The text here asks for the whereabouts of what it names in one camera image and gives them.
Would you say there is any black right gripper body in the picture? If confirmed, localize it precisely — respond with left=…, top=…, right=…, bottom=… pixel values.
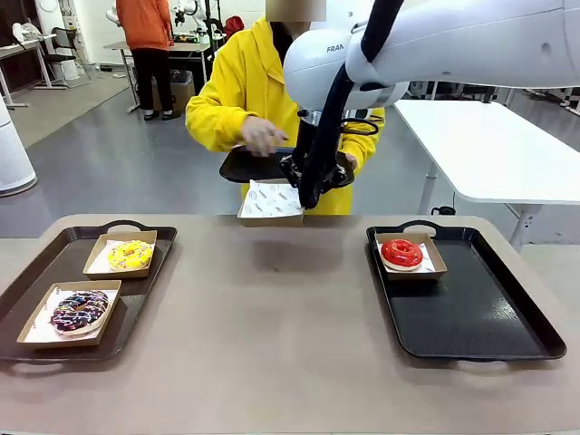
left=295, top=121, right=322, bottom=160

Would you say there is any small black handheld tray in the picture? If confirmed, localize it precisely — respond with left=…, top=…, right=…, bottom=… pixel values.
left=218, top=145, right=300, bottom=185

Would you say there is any brown cardboard donut box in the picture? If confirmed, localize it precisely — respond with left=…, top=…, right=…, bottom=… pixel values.
left=16, top=279, right=123, bottom=349
left=374, top=231, right=449, bottom=282
left=237, top=179, right=305, bottom=227

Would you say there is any red glazed donut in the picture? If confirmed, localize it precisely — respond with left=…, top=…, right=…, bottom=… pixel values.
left=380, top=238, right=424, bottom=268

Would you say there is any yellow sprinkled donut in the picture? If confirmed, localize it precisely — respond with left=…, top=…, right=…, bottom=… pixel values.
left=107, top=239, right=154, bottom=273

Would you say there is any chocolate sprinkled donut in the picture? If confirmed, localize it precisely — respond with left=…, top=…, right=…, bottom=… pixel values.
left=49, top=289, right=111, bottom=336

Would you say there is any person's left forearm yellow sleeve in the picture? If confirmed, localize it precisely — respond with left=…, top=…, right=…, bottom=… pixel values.
left=339, top=106, right=386, bottom=169

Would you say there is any person's right forearm yellow sleeve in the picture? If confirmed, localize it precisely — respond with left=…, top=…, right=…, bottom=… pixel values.
left=184, top=97, right=255, bottom=153

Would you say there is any brown plastic serving tray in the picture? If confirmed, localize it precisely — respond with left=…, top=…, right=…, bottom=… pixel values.
left=0, top=219, right=179, bottom=363

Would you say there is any black plastic serving tray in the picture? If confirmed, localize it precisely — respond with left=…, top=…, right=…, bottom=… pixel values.
left=365, top=219, right=567, bottom=363

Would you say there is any person's right hand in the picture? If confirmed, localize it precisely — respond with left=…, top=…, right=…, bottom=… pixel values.
left=238, top=115, right=291, bottom=159

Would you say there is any person in yellow hoodie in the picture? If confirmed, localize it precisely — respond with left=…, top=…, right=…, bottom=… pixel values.
left=184, top=0, right=386, bottom=217

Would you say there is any cardboard shipping box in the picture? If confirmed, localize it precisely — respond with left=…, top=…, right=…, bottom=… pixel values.
left=151, top=74, right=197, bottom=113

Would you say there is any grey background work table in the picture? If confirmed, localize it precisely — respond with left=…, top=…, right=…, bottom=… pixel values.
left=102, top=39, right=214, bottom=114

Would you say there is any large white table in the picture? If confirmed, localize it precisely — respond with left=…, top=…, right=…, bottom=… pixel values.
left=392, top=99, right=580, bottom=248

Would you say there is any person in orange top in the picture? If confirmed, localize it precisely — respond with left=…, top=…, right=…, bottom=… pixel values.
left=115, top=0, right=177, bottom=122

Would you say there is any black office chair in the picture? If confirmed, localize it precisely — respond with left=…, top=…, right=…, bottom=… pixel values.
left=44, top=25, right=92, bottom=88

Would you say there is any white side desk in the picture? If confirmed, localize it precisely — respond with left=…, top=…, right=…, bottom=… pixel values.
left=0, top=34, right=58, bottom=110

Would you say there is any black cable sleeve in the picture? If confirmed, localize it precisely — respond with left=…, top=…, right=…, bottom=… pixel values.
left=298, top=0, right=404, bottom=210

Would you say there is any black floor cable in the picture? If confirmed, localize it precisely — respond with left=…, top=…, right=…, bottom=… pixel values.
left=430, top=189, right=459, bottom=217

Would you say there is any white cylindrical pedestal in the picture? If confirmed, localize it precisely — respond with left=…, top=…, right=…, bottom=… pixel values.
left=0, top=94, right=38, bottom=197

